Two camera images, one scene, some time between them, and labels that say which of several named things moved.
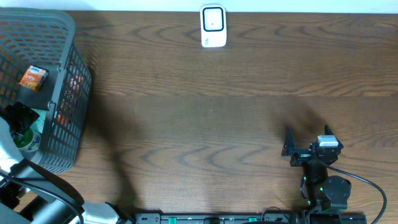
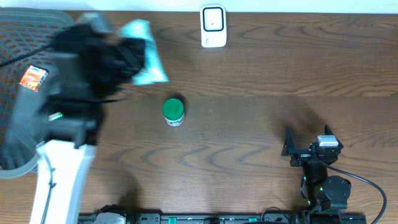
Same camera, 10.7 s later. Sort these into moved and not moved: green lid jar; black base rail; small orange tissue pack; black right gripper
Moved: green lid jar
Not moved: black base rail; small orange tissue pack; black right gripper
